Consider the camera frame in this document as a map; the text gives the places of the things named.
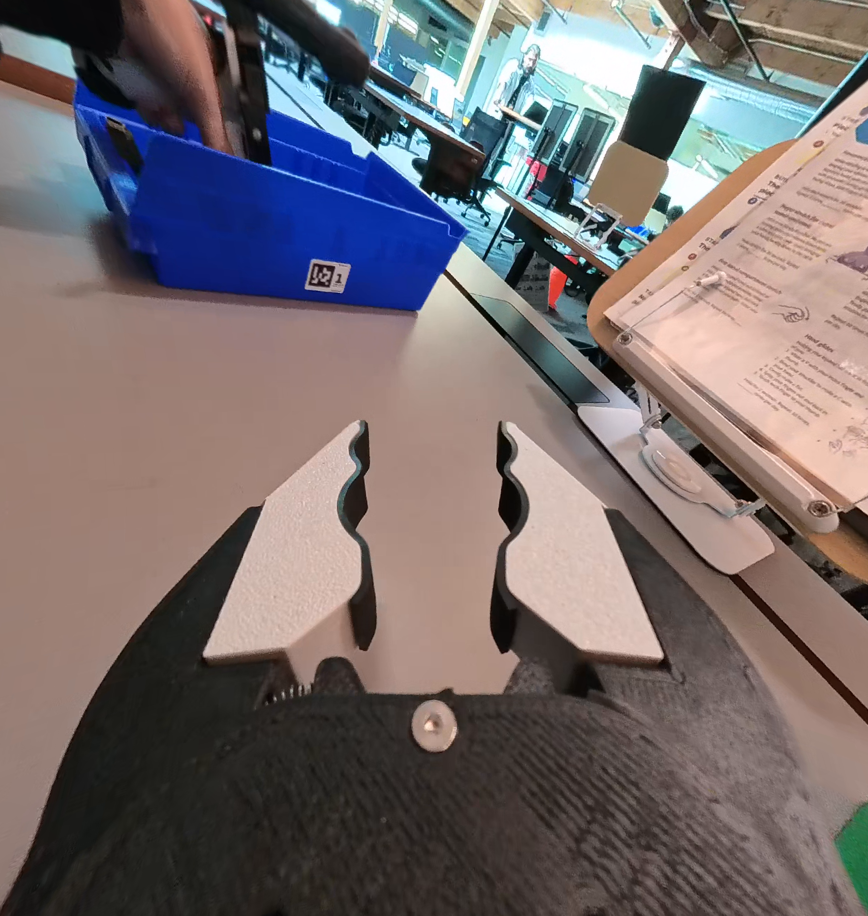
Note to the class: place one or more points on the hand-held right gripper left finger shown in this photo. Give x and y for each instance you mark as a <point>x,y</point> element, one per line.
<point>290,558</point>

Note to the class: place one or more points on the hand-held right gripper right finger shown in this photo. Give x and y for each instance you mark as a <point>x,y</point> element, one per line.
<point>577,572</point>

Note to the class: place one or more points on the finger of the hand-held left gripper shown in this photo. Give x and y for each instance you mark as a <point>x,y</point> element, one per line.
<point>251,93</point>

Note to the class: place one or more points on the blue plastic bin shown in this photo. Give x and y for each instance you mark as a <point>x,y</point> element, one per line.
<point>262,229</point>

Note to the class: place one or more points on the person's left hand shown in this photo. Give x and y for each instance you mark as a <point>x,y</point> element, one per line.
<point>176,64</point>

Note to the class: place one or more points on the wooden office table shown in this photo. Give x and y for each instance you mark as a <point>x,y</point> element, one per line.
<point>434,118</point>
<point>548,222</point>

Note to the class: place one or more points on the clear acrylic sheet holder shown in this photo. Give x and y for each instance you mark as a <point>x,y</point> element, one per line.
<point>727,436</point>

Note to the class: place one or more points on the black office chair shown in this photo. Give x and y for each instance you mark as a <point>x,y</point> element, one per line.
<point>477,157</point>

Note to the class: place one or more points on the orange traffic cone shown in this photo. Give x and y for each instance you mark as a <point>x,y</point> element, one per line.
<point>555,286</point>

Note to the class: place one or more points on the beige rounded board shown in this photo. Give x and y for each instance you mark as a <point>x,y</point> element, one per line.
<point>627,182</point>

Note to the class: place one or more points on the black square panel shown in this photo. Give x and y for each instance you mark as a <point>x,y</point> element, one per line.
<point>663,107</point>

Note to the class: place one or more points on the printed instruction sheet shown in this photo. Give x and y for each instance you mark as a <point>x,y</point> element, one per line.
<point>799,286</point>

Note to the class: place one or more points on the wooden display board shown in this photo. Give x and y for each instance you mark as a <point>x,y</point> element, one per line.
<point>691,186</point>

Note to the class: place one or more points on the white clamp mount plate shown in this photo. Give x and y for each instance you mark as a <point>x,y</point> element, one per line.
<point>727,544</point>

